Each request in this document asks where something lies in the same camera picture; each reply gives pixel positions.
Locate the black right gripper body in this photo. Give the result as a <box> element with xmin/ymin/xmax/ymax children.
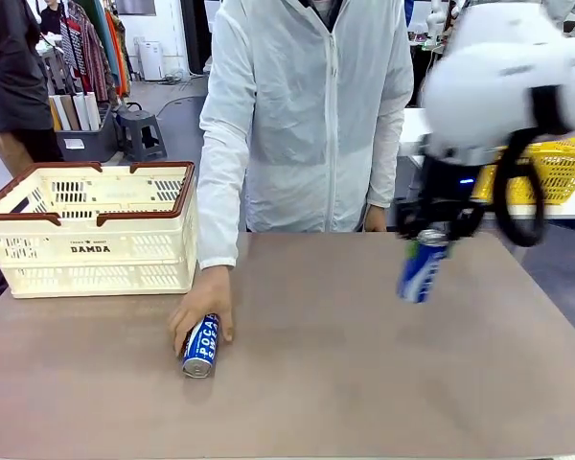
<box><xmin>413</xmin><ymin>155</ymin><xmax>481</xmax><ymax>215</ymax></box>

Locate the blue white drink can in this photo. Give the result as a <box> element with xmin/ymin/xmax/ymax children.
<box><xmin>396</xmin><ymin>228</ymin><xmax>454</xmax><ymax>305</ymax></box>

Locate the blue Pocari Sweat can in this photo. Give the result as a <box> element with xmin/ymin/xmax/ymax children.
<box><xmin>180</xmin><ymin>313</ymin><xmax>220</xmax><ymax>380</ymax></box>

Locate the person's right forearm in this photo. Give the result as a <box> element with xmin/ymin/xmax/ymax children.
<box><xmin>195</xmin><ymin>162</ymin><xmax>246</xmax><ymax>272</ymax></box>

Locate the person's left forearm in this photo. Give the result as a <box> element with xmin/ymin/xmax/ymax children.
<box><xmin>366</xmin><ymin>112</ymin><xmax>406</xmax><ymax>210</ymax></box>

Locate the yellow plastic basket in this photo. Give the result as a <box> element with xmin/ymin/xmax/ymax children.
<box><xmin>471</xmin><ymin>132</ymin><xmax>575</xmax><ymax>206</ymax></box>

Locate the cream basket with brown rim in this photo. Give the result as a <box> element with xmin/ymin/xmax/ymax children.
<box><xmin>0</xmin><ymin>161</ymin><xmax>200</xmax><ymax>300</ymax></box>

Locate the person's left hand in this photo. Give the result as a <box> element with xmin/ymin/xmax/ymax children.
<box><xmin>363</xmin><ymin>203</ymin><xmax>389</xmax><ymax>234</ymax></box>

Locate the person's right hand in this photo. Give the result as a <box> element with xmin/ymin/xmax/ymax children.
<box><xmin>167</xmin><ymin>265</ymin><xmax>235</xmax><ymax>356</ymax></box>

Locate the person's white jacket torso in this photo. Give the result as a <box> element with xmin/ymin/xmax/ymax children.
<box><xmin>195</xmin><ymin>0</ymin><xmax>416</xmax><ymax>272</ymax></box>

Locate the white robot with round joints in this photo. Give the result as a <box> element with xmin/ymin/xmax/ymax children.
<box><xmin>425</xmin><ymin>0</ymin><xmax>462</xmax><ymax>50</ymax></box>

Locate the grey plastic stool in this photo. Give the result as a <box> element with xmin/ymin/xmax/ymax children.
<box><xmin>116</xmin><ymin>108</ymin><xmax>169</xmax><ymax>163</ymax></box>

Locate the white air purifier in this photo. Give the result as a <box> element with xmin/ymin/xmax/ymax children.
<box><xmin>137</xmin><ymin>40</ymin><xmax>165</xmax><ymax>81</ymax></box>

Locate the grey storage bin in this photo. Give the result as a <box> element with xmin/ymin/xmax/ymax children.
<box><xmin>55</xmin><ymin>107</ymin><xmax>120</xmax><ymax>163</ymax></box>

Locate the white paper roll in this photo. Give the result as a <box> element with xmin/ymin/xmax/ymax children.
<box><xmin>84</xmin><ymin>91</ymin><xmax>102</xmax><ymax>131</ymax></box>
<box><xmin>72</xmin><ymin>93</ymin><xmax>92</xmax><ymax>132</ymax></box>

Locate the orange hanging garment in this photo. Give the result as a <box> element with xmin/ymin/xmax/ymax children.
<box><xmin>104</xmin><ymin>8</ymin><xmax>129</xmax><ymax>98</ymax></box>

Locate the brown paper roll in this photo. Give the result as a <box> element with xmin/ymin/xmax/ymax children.
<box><xmin>59</xmin><ymin>94</ymin><xmax>81</xmax><ymax>132</ymax></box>

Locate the patterned hanging garment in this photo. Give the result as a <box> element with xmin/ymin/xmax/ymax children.
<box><xmin>59</xmin><ymin>1</ymin><xmax>110</xmax><ymax>104</ymax></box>

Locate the yellow paper roll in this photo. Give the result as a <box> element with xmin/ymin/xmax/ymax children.
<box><xmin>49</xmin><ymin>95</ymin><xmax>64</xmax><ymax>132</ymax></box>

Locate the distant person in black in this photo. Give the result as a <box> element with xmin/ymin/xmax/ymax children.
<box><xmin>38</xmin><ymin>0</ymin><xmax>64</xmax><ymax>35</ymax></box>

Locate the bystander in dark clothes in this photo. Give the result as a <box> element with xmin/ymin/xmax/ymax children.
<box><xmin>0</xmin><ymin>0</ymin><xmax>64</xmax><ymax>178</ymax></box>

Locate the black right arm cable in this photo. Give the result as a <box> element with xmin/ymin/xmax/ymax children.
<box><xmin>492</xmin><ymin>85</ymin><xmax>572</xmax><ymax>248</ymax></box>

